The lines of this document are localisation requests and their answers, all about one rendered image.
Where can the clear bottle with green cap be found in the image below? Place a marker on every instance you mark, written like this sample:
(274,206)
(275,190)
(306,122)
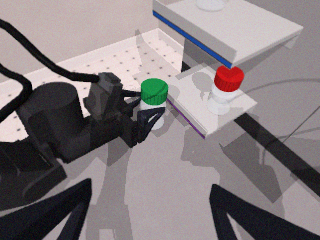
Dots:
(153,95)

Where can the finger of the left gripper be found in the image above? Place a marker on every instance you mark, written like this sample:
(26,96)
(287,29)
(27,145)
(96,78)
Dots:
(128,93)
(143,117)

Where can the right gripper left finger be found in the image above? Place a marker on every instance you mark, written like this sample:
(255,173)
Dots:
(36,221)

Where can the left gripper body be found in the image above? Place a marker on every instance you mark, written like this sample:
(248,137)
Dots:
(110,125)

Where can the clear bottle with blue cap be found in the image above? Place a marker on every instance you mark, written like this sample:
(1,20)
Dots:
(210,5)

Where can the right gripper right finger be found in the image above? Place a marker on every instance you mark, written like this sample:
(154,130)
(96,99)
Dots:
(260,224)

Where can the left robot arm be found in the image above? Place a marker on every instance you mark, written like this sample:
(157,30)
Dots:
(51,113)

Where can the clear bottle with red cap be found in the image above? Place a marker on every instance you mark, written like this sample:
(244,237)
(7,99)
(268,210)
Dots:
(224,89)

